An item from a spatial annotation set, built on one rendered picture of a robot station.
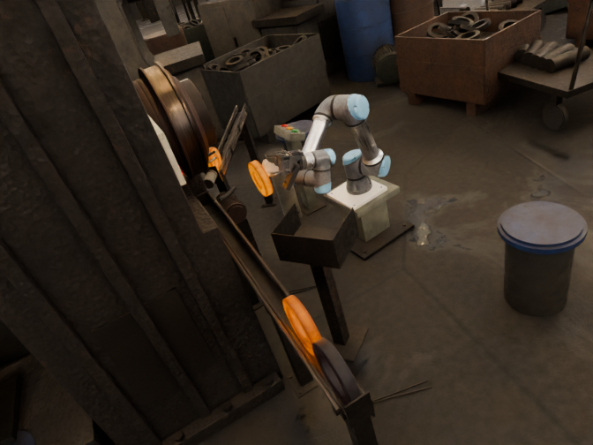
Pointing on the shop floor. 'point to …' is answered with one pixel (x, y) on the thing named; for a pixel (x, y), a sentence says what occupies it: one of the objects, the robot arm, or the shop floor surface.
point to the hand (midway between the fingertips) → (259, 174)
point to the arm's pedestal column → (376, 230)
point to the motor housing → (237, 212)
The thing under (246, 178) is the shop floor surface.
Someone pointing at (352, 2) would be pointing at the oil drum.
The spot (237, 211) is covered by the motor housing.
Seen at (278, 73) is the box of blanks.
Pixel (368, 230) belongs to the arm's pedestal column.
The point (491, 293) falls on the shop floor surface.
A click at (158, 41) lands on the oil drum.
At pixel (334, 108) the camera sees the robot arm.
